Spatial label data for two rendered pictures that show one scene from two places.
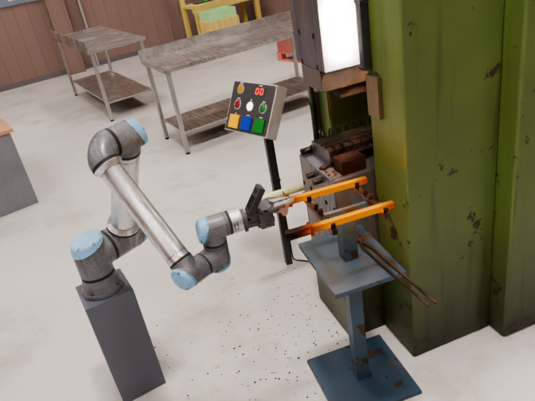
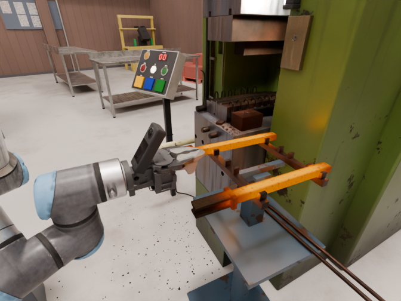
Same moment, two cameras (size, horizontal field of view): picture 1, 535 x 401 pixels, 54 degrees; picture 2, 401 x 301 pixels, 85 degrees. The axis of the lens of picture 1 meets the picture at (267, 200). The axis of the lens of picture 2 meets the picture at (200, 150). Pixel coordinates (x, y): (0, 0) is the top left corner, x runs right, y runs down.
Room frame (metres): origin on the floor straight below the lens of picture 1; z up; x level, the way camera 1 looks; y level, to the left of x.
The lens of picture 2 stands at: (1.25, 0.02, 1.31)
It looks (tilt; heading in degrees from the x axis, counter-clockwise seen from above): 29 degrees down; 348
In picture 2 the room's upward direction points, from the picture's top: straight up
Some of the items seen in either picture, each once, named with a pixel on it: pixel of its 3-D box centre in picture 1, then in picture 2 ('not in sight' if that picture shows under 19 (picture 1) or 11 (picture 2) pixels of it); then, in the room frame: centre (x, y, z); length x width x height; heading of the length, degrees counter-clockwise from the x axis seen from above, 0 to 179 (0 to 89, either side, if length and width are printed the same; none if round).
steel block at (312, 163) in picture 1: (370, 191); (250, 149); (2.30, -0.52, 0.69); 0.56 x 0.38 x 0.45; 105
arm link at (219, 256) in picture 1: (215, 255); (76, 230); (1.66, 0.23, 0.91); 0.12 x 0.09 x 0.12; 134
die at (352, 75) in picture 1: (353, 66); (256, 28); (2.35, -0.49, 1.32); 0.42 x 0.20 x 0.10; 105
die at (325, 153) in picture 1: (359, 139); (248, 103); (2.35, -0.49, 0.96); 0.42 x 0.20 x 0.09; 105
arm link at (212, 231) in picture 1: (213, 227); (71, 190); (1.66, 0.21, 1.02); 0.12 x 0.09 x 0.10; 106
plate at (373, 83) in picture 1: (374, 96); (295, 43); (2.03, -0.50, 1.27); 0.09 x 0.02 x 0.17; 15
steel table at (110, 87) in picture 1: (103, 65); (72, 66); (7.61, 1.93, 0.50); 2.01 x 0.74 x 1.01; 27
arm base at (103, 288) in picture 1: (99, 279); not in sight; (2.02, 0.81, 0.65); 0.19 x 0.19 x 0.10
